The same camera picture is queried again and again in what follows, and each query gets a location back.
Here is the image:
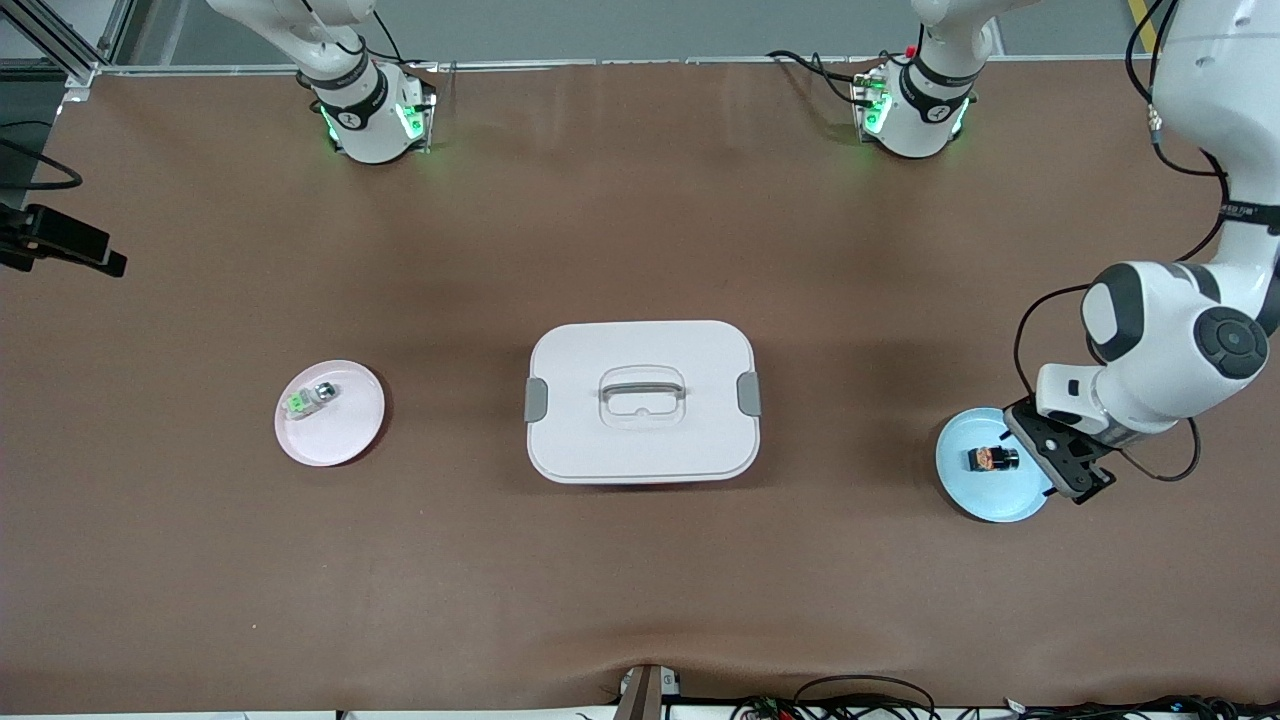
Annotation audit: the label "light blue round plate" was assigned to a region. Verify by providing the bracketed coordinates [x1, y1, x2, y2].
[933, 406, 1056, 523]

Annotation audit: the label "black cable bundle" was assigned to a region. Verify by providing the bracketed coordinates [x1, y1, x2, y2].
[1000, 694, 1280, 720]

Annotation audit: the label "pink round plate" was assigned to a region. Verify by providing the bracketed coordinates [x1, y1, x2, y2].
[274, 359, 387, 468]

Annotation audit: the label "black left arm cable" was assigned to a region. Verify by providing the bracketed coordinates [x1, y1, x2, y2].
[1014, 0, 1233, 483]

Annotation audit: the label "black base cable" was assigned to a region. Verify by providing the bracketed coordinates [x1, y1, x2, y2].
[767, 50, 883, 107]
[368, 10, 438, 69]

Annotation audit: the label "aluminium frame profile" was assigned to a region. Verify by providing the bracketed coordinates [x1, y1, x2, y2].
[15, 0, 136, 103]

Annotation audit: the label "white lidded box grey latches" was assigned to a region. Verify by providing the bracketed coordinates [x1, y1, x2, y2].
[524, 320, 763, 486]

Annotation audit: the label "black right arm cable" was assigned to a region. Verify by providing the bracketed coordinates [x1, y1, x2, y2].
[0, 138, 84, 192]

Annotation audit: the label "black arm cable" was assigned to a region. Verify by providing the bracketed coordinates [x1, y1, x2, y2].
[1014, 0, 1233, 483]
[0, 138, 84, 192]

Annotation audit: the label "black looped cable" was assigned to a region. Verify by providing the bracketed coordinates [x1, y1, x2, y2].
[730, 674, 941, 720]

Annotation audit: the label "white green switch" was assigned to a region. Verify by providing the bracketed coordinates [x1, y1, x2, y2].
[285, 380, 341, 421]

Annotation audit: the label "brown table cover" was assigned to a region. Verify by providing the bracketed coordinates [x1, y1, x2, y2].
[0, 60, 1280, 716]

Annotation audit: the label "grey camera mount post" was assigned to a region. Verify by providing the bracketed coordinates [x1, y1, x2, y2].
[614, 663, 682, 720]

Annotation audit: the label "black left base cable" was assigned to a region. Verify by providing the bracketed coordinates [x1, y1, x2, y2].
[767, 50, 883, 107]

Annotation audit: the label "black right base cable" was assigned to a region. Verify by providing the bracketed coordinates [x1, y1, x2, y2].
[368, 10, 438, 69]

